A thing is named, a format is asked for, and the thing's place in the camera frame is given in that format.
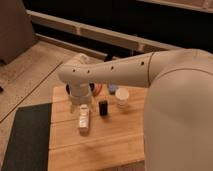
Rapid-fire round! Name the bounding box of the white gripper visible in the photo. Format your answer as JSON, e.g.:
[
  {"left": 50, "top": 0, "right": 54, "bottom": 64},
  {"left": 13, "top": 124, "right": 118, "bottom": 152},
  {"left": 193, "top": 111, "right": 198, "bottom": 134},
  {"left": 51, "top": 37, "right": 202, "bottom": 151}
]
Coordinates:
[{"left": 69, "top": 84, "right": 92, "bottom": 113}]

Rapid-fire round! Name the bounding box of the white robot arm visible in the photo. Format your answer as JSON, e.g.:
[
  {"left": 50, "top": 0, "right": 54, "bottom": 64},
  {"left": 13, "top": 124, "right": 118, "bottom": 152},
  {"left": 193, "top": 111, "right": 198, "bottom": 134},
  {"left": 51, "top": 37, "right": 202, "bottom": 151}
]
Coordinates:
[{"left": 58, "top": 49, "right": 213, "bottom": 171}]

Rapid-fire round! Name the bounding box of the blue small object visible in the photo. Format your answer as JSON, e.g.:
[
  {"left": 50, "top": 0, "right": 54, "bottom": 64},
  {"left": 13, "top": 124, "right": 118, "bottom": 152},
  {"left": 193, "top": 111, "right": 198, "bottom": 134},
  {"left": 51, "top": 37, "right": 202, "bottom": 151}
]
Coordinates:
[{"left": 108, "top": 84, "right": 118, "bottom": 94}]

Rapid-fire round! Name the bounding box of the white plastic cup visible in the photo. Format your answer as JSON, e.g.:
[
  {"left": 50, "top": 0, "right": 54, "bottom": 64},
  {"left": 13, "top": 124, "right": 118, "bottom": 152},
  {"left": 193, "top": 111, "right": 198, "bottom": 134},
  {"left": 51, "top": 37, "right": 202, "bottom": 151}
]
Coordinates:
[{"left": 115, "top": 88, "right": 130, "bottom": 108}]

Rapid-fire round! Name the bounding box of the dark floor mat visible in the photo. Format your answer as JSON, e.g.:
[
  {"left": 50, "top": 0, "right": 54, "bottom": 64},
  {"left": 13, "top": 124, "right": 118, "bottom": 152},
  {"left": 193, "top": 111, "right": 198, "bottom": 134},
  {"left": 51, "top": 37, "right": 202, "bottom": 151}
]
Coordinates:
[{"left": 1, "top": 103, "right": 52, "bottom": 171}]

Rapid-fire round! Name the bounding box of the white metal railing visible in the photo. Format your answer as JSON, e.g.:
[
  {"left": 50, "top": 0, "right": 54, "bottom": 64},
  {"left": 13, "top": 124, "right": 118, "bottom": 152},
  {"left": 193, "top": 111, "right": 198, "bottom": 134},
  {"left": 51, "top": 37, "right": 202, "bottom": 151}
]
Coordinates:
[{"left": 27, "top": 10, "right": 178, "bottom": 58}]

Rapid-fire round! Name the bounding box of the grey cabinet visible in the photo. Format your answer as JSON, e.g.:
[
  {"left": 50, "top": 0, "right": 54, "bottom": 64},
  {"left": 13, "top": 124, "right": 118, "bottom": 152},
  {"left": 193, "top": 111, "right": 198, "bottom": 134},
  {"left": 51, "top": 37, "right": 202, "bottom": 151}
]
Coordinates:
[{"left": 0, "top": 0, "right": 37, "bottom": 63}]

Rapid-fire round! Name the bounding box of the orange ring object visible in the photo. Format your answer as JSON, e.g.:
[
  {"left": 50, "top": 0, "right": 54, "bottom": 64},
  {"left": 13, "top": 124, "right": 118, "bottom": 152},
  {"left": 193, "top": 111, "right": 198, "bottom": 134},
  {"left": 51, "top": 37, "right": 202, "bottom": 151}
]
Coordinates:
[{"left": 93, "top": 84, "right": 102, "bottom": 96}]

